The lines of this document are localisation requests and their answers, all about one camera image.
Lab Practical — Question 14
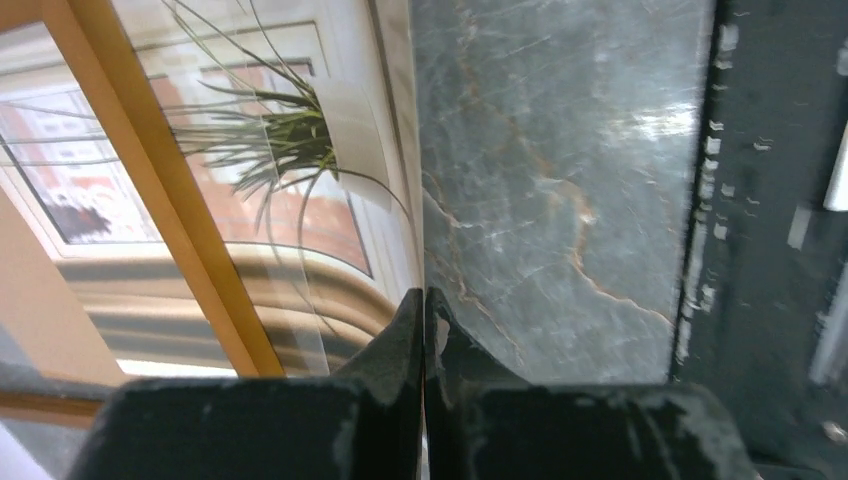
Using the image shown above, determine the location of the printed photo of plant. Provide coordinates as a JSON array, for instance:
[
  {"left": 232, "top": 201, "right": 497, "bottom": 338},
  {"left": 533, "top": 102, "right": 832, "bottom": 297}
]
[{"left": 1, "top": 1, "right": 422, "bottom": 385}]

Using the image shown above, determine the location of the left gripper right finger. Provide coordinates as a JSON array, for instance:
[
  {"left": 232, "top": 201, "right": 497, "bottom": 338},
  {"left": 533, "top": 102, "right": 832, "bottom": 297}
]
[{"left": 424, "top": 288, "right": 756, "bottom": 479}]

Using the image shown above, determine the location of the wooden picture frame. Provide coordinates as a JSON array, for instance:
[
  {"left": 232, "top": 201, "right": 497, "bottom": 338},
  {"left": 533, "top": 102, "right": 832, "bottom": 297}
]
[{"left": 1, "top": 1, "right": 286, "bottom": 378}]

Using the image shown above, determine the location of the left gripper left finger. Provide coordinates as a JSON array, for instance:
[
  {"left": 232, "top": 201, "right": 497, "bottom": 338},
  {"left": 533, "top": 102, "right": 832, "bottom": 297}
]
[{"left": 69, "top": 288, "right": 424, "bottom": 479}]

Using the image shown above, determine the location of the brown hardboard backing panel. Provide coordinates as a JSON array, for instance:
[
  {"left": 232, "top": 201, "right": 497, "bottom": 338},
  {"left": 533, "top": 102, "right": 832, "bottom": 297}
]
[{"left": 1, "top": 194, "right": 128, "bottom": 387}]

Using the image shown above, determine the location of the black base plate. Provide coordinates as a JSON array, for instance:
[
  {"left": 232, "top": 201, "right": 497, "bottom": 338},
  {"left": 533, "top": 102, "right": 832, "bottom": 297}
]
[{"left": 669, "top": 1, "right": 847, "bottom": 479}]

